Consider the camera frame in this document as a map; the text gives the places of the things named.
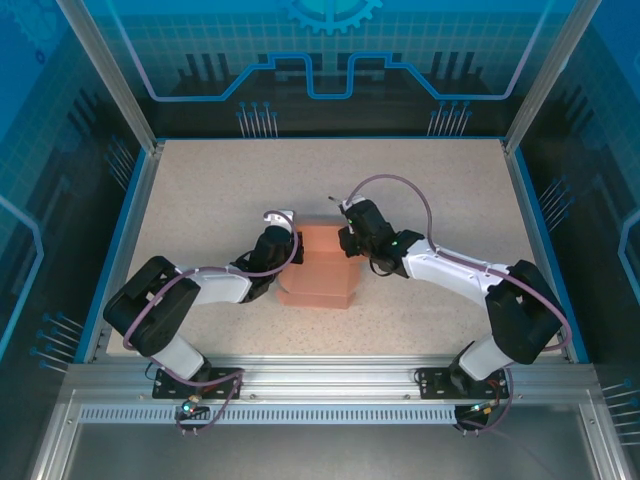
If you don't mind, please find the pink cardboard paper box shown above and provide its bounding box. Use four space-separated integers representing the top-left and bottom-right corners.
276 215 362 310

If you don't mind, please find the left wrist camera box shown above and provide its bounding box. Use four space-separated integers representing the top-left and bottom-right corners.
262 209 297 232

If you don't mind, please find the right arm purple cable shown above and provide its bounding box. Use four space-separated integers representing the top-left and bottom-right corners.
343 173 569 437

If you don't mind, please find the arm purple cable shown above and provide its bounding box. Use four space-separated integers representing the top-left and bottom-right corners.
343 173 569 437
122 209 301 437

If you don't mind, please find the aluminium mounting rail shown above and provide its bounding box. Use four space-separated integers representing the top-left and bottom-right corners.
63 355 601 401

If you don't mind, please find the aluminium table side rail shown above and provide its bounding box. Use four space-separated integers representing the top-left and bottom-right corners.
501 141 575 364
82 141 166 364

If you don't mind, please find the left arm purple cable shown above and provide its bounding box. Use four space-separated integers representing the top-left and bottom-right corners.
122 209 301 437

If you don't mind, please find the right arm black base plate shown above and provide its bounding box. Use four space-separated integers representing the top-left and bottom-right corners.
415 367 512 401

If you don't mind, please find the slotted grey cable duct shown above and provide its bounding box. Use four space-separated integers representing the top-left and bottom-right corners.
78 405 460 426

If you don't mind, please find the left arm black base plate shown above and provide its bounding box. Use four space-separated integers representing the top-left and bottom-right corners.
152 366 245 401

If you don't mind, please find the aluminium frame post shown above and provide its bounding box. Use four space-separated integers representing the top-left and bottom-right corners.
502 0 604 154
54 0 167 154

